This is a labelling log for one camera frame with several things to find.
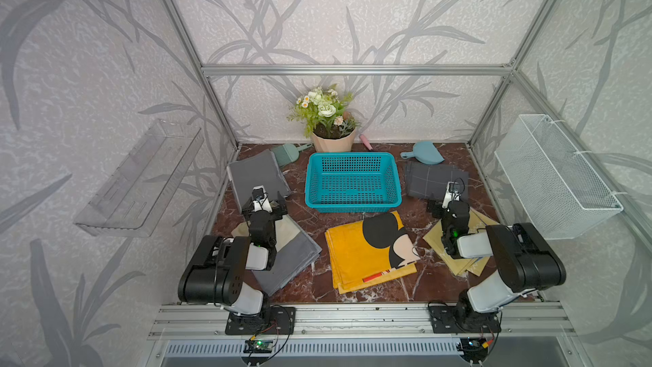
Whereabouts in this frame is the grey and beige pillowcase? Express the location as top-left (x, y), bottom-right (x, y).
top-left (246, 215), bottom-right (321, 296)

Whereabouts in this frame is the dark grey checked pillowcase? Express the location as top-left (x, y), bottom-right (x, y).
top-left (404, 161), bottom-right (470, 202)

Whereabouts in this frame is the pale yellow zigzag pillowcase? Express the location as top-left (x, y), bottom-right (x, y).
top-left (424, 209), bottom-right (499, 276)

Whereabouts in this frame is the teal plastic basket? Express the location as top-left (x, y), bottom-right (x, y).
top-left (305, 152), bottom-right (402, 213)

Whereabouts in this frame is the yellow cartoon mouse pillowcase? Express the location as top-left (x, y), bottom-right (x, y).
top-left (325, 212), bottom-right (419, 294)

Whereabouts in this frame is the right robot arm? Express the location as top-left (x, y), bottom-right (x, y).
top-left (427, 198), bottom-right (566, 321)

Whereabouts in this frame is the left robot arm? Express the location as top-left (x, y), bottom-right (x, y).
top-left (178, 186), bottom-right (287, 317)

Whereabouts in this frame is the plain grey folded pillowcase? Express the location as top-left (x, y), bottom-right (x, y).
top-left (227, 151), bottom-right (291, 211)

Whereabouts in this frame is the blue-grey dustpan right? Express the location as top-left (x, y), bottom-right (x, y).
top-left (400, 141), bottom-right (444, 165)

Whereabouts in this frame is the green dustpan left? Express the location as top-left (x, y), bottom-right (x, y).
top-left (271, 144), bottom-right (312, 168)

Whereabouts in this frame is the potted artificial flower plant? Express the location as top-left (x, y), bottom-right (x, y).
top-left (288, 84), bottom-right (358, 153)

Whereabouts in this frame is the left controller board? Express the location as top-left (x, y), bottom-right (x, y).
top-left (243, 338), bottom-right (277, 356)

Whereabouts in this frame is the controller board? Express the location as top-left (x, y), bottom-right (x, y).
top-left (457, 338), bottom-right (494, 359)
top-left (243, 338), bottom-right (277, 356)

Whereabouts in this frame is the right controller board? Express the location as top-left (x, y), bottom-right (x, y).
top-left (457, 338), bottom-right (494, 359)

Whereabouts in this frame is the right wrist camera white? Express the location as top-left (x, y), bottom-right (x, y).
top-left (441, 180), bottom-right (465, 209)

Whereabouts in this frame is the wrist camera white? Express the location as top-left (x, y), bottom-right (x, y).
top-left (251, 186), bottom-right (273, 213)
top-left (441, 180), bottom-right (465, 209)

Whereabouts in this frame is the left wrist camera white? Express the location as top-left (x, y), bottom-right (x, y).
top-left (251, 186), bottom-right (273, 213)

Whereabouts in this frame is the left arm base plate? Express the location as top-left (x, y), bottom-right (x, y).
top-left (225, 305), bottom-right (296, 336)

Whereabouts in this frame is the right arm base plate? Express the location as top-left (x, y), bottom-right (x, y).
top-left (426, 302), bottom-right (502, 335)

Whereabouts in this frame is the white wire wall basket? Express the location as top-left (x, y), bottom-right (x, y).
top-left (495, 114), bottom-right (623, 240)

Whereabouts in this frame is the pink handle object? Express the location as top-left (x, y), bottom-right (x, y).
top-left (359, 134), bottom-right (374, 151)

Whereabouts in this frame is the aluminium front rail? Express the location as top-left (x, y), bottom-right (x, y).
top-left (148, 302), bottom-right (577, 341)

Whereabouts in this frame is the clear acrylic wall shelf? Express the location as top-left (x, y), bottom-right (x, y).
top-left (73, 119), bottom-right (205, 238)

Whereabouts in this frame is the aluminium cage frame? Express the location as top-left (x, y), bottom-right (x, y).
top-left (161, 0), bottom-right (651, 250)

